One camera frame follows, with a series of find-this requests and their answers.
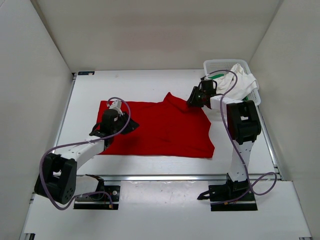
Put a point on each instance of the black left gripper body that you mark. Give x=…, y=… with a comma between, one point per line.
x=122, y=122

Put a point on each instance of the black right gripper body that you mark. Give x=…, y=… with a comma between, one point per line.
x=203, y=95

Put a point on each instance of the red t shirt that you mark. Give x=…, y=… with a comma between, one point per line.
x=166, y=128

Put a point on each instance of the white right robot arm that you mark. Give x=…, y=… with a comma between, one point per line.
x=242, y=125

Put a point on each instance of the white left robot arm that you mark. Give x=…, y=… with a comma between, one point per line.
x=59, y=171

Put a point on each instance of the white plastic basket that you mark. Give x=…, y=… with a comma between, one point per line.
x=233, y=75

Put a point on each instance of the green t shirt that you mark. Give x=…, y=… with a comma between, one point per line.
x=217, y=75

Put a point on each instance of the white t shirt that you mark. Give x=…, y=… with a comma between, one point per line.
x=240, y=82

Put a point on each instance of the dark label sticker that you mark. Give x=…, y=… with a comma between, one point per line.
x=86, y=73

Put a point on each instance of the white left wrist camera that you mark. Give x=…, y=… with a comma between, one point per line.
x=115, y=105

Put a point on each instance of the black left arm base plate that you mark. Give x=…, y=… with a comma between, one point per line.
x=100, y=201

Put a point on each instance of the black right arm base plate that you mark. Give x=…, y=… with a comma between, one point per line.
x=224, y=200

